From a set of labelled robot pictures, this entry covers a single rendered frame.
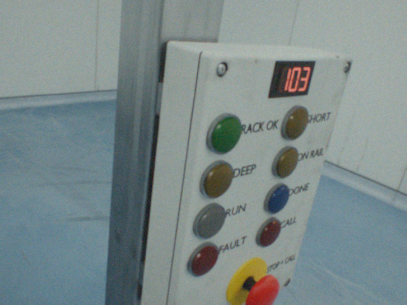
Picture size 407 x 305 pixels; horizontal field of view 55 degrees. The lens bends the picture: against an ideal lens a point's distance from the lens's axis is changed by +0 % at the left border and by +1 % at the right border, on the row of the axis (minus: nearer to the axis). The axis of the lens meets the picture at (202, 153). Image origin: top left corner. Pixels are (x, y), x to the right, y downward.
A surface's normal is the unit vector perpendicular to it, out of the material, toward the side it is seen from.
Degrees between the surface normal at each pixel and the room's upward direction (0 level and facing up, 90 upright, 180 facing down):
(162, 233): 90
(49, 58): 90
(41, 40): 90
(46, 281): 0
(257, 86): 90
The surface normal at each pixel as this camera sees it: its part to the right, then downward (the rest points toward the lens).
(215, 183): 0.58, 0.38
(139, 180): -0.76, 0.14
